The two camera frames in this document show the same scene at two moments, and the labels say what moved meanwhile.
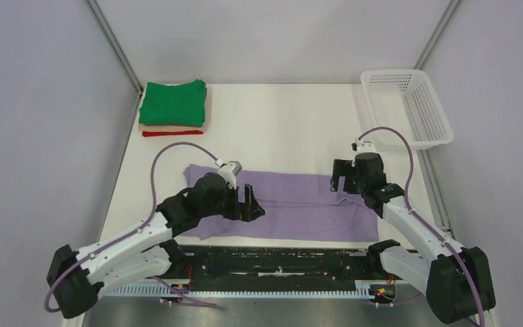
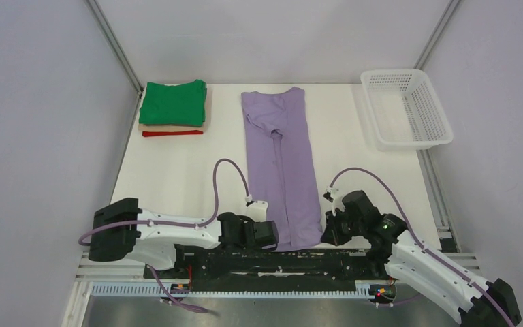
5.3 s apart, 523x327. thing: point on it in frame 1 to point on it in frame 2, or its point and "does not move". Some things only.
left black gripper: (248, 210) to (247, 220)
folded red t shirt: (146, 133) does not move
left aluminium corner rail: (116, 45) does not move
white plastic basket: (406, 99) does not move
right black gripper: (342, 168) to (331, 235)
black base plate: (316, 266) does not move
